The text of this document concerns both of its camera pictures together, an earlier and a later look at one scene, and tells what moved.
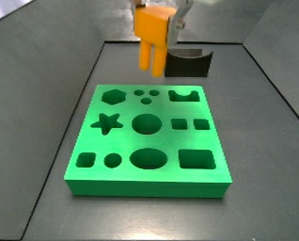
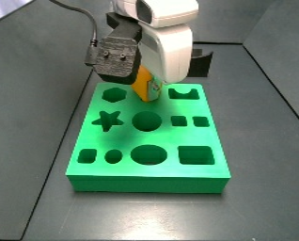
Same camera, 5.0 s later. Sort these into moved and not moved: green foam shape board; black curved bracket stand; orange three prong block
Moved: orange three prong block
Not moved: black curved bracket stand; green foam shape board
